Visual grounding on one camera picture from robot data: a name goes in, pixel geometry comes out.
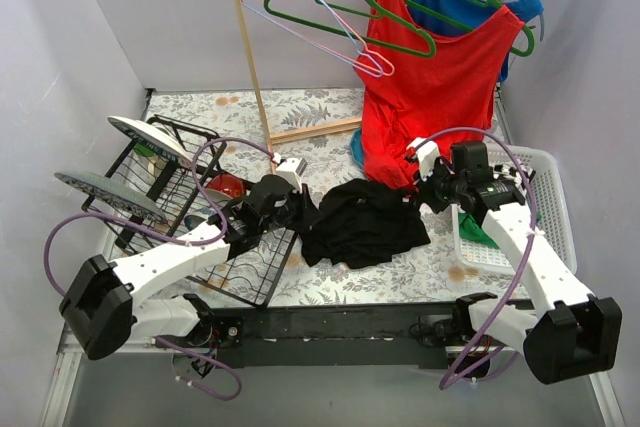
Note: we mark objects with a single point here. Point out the black tank top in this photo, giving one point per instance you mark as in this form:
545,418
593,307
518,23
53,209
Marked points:
363,224

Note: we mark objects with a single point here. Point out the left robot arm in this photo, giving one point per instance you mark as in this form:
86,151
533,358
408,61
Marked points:
112,302

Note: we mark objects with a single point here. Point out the grey patterned plate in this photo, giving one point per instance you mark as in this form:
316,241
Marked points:
111,192

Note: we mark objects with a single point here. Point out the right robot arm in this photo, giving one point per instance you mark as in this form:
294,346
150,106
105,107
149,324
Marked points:
571,332

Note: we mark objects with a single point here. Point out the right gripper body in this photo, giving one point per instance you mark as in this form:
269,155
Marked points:
429,191

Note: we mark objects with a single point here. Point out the green garment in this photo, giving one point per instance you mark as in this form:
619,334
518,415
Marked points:
471,231

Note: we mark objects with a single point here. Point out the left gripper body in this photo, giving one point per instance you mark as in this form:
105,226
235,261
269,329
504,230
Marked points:
304,207

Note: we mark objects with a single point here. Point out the red tank top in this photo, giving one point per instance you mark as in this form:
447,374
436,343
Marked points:
450,94

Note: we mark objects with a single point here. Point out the white plastic basket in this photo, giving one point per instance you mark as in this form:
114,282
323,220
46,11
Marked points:
553,218

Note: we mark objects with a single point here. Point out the white green rimmed plate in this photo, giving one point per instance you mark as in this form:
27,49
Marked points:
152,138

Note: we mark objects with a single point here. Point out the red bowl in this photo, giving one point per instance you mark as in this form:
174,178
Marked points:
227,184

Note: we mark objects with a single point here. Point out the black white striped garment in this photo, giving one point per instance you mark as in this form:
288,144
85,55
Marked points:
515,172

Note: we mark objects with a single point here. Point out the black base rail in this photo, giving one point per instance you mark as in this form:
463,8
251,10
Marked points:
414,334

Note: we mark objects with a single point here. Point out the teal dish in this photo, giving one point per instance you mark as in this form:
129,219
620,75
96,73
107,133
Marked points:
356,148

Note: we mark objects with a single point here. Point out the blue tank top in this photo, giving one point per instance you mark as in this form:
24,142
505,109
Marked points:
470,15

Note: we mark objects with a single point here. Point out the black wire dish rack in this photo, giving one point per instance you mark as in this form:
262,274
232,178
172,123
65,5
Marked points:
250,278

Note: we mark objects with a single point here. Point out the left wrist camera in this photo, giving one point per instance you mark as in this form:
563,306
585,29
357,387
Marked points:
291,170

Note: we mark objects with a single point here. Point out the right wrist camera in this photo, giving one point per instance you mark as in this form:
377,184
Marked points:
423,155

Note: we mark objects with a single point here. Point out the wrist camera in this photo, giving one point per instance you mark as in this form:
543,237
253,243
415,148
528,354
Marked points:
423,155
291,170

